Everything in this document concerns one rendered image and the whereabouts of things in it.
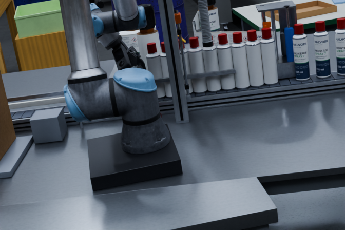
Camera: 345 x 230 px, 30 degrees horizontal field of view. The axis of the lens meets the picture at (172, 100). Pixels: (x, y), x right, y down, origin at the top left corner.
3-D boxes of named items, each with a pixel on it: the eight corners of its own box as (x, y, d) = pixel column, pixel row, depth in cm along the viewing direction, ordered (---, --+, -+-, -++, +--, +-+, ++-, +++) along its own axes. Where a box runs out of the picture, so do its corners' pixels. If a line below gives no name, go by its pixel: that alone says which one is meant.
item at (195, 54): (207, 88, 239) (200, 35, 233) (207, 93, 235) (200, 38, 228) (193, 90, 240) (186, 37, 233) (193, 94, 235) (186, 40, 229)
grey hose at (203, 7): (213, 43, 222) (205, -17, 216) (213, 46, 219) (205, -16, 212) (202, 44, 223) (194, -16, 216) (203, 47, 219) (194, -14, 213)
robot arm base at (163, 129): (171, 129, 203) (166, 100, 199) (169, 151, 189) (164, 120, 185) (124, 134, 204) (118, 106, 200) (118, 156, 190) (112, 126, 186)
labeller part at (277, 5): (291, 2, 240) (291, -1, 240) (296, 7, 230) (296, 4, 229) (255, 6, 241) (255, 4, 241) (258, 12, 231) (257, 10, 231)
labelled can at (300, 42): (308, 76, 236) (304, 21, 230) (311, 80, 231) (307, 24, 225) (294, 78, 237) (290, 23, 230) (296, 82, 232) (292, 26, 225)
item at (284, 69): (298, 66, 249) (292, 0, 241) (303, 76, 236) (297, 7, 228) (261, 71, 250) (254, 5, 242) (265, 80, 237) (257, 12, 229)
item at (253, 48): (263, 82, 237) (257, 27, 231) (265, 86, 232) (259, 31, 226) (249, 83, 238) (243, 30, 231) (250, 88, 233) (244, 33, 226)
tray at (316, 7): (318, 5, 388) (317, -1, 387) (337, 11, 366) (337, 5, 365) (265, 16, 382) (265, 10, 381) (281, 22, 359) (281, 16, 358)
